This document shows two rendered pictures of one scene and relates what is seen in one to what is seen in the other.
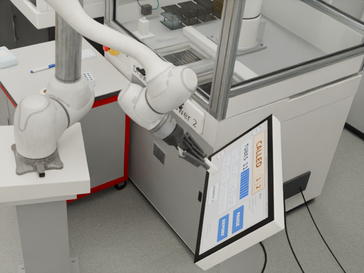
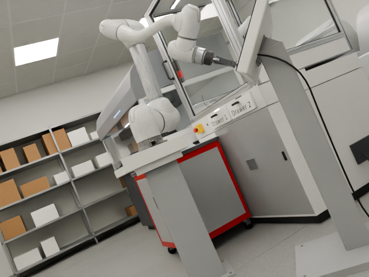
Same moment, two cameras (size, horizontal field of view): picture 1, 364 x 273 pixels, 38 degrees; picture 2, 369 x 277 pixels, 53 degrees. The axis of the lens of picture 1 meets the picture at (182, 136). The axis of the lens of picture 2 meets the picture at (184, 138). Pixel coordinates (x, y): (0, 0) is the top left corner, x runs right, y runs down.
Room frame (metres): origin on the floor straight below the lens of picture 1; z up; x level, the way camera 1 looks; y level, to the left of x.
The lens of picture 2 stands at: (-0.52, -0.12, 0.72)
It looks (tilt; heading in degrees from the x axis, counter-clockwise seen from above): 2 degrees up; 13
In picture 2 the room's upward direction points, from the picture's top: 24 degrees counter-clockwise
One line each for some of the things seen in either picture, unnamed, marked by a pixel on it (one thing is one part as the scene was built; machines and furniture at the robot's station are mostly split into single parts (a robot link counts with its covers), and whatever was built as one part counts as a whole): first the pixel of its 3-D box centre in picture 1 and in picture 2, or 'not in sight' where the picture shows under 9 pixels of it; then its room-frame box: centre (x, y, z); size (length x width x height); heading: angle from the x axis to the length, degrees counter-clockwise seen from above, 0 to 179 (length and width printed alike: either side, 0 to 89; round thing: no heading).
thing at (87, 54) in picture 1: (82, 55); not in sight; (2.55, 0.60, 0.77); 0.13 x 0.09 x 0.02; 129
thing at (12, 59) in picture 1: (3, 57); not in sight; (2.41, 0.99, 0.78); 0.15 x 0.10 x 0.04; 44
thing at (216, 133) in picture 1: (228, 58); (269, 98); (2.52, -0.20, 0.87); 1.02 x 0.95 x 0.14; 39
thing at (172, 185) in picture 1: (216, 129); (294, 151); (2.51, -0.20, 0.40); 1.03 x 0.95 x 0.80; 39
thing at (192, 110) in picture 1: (183, 107); (241, 106); (2.00, 0.01, 0.87); 0.29 x 0.02 x 0.11; 39
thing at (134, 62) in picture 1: (147, 75); (219, 118); (2.25, 0.21, 0.87); 0.29 x 0.02 x 0.11; 39
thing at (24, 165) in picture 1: (37, 155); (151, 143); (1.57, 0.56, 0.86); 0.22 x 0.18 x 0.06; 25
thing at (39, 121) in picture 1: (37, 122); (143, 122); (1.60, 0.56, 1.00); 0.18 x 0.16 x 0.22; 156
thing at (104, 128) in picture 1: (60, 127); (190, 198); (2.38, 0.70, 0.38); 0.62 x 0.58 x 0.76; 39
